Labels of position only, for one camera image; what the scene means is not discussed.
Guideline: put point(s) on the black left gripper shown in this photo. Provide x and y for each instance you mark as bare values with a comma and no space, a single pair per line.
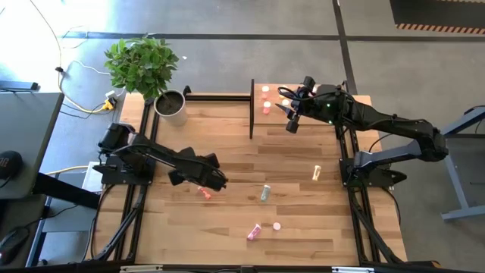
193,170

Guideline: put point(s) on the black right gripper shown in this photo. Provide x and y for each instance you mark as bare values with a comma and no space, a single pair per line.
307,104

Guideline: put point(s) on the pink medicine bottle white cap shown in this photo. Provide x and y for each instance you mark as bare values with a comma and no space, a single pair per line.
265,89
205,194
267,108

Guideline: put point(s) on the purple medicine bottle white cap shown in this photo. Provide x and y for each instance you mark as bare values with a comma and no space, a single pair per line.
253,233
276,226

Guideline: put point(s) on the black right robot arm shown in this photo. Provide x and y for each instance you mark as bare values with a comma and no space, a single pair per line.
398,127

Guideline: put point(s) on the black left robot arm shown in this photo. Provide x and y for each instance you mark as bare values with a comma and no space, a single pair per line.
151,149

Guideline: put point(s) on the wooden shelf board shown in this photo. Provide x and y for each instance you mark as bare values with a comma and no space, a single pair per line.
273,119

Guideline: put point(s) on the blue medicine bottle white cap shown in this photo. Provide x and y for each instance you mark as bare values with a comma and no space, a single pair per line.
265,194

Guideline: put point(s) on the beige plant pot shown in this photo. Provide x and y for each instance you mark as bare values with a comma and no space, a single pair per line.
180,118

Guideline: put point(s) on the white box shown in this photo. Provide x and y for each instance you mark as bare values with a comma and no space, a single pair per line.
90,178

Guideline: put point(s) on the yellow power plug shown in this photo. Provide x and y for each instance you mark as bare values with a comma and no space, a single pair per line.
110,104

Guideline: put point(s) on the white power adapter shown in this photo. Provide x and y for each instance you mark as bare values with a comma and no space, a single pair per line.
110,94

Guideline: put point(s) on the green leafy potted plant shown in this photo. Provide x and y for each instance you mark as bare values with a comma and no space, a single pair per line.
140,64

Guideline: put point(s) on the black desk leg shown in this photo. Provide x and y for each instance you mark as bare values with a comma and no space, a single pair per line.
64,191

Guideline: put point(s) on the blue-grey metal stand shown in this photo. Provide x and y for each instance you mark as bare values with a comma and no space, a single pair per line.
454,182

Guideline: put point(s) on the black mat with hazard stripes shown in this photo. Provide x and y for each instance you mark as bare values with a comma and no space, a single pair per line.
435,13

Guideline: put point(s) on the grey desk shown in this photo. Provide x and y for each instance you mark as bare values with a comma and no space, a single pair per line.
26,125

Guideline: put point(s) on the black round object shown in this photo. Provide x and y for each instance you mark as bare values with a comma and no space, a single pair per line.
9,165

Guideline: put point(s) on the black computer mouse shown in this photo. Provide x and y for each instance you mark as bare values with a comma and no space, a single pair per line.
13,242

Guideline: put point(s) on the flat black device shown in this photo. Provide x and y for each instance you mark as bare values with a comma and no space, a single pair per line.
19,86

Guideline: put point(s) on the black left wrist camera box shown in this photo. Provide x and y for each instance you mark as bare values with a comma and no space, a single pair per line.
212,160

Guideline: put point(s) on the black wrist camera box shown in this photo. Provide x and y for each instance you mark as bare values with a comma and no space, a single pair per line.
309,82
212,160

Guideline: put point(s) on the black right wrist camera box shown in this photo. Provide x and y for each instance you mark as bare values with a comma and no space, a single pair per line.
309,82

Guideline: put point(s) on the silver frame bracket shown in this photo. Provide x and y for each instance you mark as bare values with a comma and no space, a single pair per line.
140,269
352,270

